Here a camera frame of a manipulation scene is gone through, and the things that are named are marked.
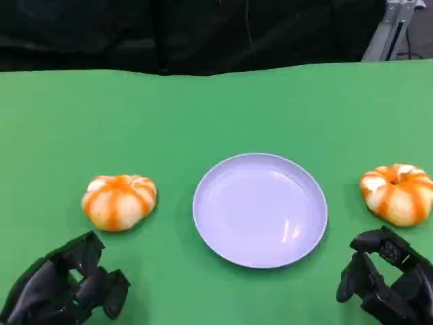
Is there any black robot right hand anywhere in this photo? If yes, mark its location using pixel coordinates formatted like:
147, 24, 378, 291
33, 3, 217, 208
336, 225, 433, 325

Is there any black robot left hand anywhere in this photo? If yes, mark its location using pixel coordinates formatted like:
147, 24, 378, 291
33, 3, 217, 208
0, 230, 132, 325

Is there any orange white toy bread roll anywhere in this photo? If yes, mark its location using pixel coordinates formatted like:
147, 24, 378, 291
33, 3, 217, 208
359, 164, 433, 228
81, 174, 158, 233

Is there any lilac plate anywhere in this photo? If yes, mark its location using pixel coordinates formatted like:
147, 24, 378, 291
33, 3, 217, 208
192, 152, 329, 270

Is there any green table cloth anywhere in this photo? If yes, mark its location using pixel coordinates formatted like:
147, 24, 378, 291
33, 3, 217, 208
0, 59, 433, 325

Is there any black backdrop cloth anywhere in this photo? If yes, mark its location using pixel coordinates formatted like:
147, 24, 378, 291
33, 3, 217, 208
0, 0, 387, 76

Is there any black cable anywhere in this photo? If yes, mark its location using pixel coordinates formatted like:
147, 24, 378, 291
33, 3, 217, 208
404, 23, 426, 59

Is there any aluminium frame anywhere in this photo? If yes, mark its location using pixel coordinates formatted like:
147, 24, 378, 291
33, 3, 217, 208
361, 0, 433, 62

